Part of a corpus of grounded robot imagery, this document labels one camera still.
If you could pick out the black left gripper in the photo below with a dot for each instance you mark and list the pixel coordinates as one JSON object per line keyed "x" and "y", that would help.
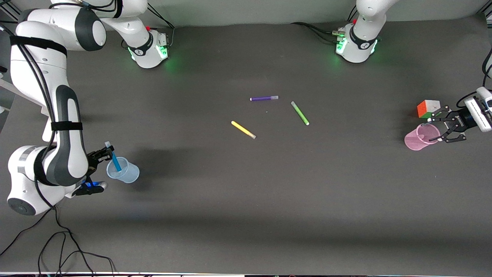
{"x": 458, "y": 120}

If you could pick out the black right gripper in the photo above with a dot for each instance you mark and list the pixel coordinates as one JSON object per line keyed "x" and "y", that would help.
{"x": 93, "y": 157}

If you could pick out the blue marker pen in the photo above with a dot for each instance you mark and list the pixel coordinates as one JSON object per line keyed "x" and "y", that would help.
{"x": 114, "y": 159}

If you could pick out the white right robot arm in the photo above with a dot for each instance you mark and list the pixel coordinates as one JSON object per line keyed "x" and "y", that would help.
{"x": 38, "y": 77}

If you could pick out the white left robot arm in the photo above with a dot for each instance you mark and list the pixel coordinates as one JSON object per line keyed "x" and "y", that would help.
{"x": 361, "y": 42}

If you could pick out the translucent blue plastic cup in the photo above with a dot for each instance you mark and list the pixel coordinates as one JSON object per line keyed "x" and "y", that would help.
{"x": 125, "y": 173}

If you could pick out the multicoloured puzzle cube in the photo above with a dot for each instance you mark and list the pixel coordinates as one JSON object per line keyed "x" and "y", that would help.
{"x": 426, "y": 107}

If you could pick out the translucent pink plastic cup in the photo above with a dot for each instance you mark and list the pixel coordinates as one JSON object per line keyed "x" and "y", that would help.
{"x": 415, "y": 140}

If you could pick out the white desk lamp stand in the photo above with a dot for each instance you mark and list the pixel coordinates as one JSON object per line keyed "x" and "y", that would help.
{"x": 46, "y": 132}

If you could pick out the yellow marker pen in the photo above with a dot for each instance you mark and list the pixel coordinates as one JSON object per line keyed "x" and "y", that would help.
{"x": 243, "y": 129}

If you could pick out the green marker pen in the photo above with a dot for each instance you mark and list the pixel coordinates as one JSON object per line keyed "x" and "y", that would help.
{"x": 300, "y": 113}

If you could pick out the purple marker pen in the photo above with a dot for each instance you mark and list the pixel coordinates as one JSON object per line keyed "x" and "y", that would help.
{"x": 263, "y": 98}

